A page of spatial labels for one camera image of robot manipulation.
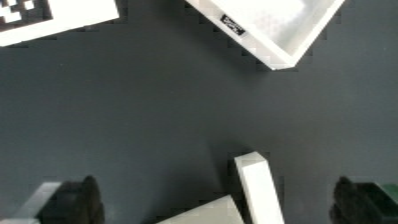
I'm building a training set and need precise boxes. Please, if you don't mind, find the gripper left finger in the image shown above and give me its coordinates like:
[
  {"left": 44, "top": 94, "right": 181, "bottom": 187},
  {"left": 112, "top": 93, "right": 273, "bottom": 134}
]
[{"left": 12, "top": 176, "right": 104, "bottom": 224}]

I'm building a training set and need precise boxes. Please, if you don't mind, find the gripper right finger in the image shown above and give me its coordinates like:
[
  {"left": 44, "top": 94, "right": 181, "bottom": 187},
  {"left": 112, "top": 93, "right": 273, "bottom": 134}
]
[{"left": 328, "top": 177, "right": 398, "bottom": 224}]

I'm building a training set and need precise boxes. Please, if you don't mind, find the large white drawer cabinet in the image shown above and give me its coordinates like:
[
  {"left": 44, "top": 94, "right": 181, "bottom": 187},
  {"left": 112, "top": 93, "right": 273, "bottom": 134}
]
[{"left": 156, "top": 152, "right": 284, "bottom": 224}]

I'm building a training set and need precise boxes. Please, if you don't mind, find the white drawer box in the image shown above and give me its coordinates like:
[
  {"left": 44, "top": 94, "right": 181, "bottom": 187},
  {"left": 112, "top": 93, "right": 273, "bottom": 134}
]
[{"left": 184, "top": 0, "right": 344, "bottom": 70}]

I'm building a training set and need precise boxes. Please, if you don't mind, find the white marker sheet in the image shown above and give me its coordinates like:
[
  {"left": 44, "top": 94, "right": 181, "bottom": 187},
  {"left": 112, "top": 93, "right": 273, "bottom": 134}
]
[{"left": 0, "top": 0, "right": 119, "bottom": 47}]

